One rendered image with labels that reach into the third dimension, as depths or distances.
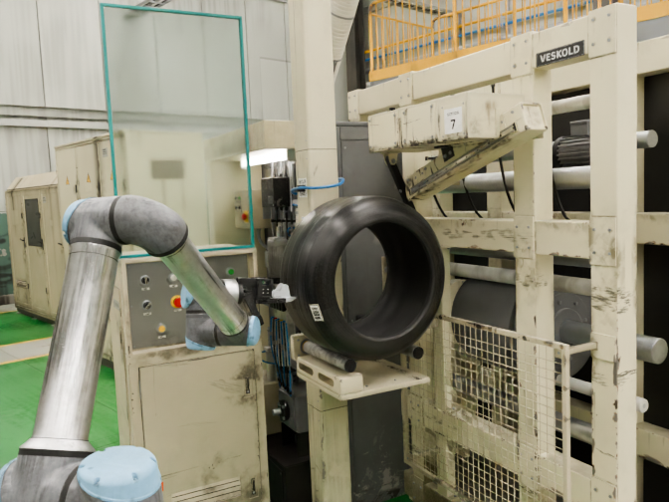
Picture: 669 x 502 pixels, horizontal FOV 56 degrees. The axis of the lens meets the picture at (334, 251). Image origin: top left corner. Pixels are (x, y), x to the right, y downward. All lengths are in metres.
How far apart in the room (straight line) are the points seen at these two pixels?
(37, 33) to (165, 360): 9.27
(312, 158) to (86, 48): 9.45
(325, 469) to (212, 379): 0.58
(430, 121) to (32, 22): 9.73
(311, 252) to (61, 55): 9.72
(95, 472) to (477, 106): 1.49
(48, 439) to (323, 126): 1.53
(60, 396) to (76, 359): 0.08
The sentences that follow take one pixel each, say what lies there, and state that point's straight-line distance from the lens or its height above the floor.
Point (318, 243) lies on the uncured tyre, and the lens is 2.04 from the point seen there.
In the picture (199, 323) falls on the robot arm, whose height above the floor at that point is 1.11.
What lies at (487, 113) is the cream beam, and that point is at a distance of 2.10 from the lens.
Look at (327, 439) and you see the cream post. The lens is 2.62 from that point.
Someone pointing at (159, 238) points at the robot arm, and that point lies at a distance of 1.49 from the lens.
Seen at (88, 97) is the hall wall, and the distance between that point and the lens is 11.51.
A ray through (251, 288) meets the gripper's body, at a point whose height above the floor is 1.19.
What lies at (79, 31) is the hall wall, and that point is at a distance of 11.70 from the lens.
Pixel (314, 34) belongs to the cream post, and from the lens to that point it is 2.51.
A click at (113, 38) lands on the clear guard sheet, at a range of 2.60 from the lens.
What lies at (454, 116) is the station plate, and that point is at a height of 1.71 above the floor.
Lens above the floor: 1.48
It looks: 5 degrees down
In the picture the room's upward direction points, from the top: 2 degrees counter-clockwise
